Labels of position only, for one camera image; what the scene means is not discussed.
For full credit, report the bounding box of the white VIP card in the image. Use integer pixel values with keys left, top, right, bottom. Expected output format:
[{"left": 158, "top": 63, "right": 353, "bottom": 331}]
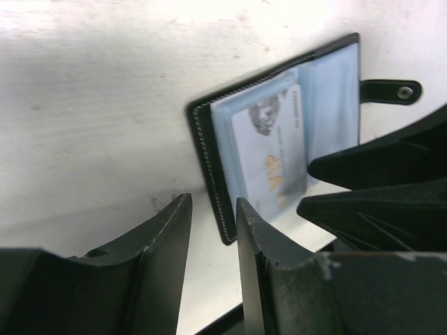
[{"left": 230, "top": 83, "right": 307, "bottom": 221}]

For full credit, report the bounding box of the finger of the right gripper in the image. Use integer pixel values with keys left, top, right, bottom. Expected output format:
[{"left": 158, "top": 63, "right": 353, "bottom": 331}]
[
  {"left": 308, "top": 105, "right": 446, "bottom": 191},
  {"left": 297, "top": 181, "right": 446, "bottom": 251}
]

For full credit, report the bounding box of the black leather card holder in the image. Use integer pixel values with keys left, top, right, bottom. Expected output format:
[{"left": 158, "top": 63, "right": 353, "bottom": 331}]
[{"left": 186, "top": 33, "right": 423, "bottom": 245}]

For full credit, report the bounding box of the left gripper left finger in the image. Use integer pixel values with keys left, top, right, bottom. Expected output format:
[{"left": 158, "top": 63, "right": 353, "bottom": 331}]
[{"left": 1, "top": 194, "right": 193, "bottom": 334}]

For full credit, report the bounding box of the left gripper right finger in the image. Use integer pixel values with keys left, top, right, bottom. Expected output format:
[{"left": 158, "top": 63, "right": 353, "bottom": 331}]
[{"left": 236, "top": 198, "right": 446, "bottom": 334}]

